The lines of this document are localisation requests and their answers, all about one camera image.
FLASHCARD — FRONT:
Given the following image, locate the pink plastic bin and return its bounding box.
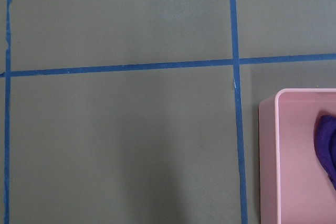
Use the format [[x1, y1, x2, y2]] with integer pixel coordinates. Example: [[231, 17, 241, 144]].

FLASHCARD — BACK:
[[258, 89, 335, 223]]

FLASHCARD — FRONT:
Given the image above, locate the purple cloth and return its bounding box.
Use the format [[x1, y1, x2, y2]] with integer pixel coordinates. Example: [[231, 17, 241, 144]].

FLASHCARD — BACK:
[[314, 115, 335, 189]]

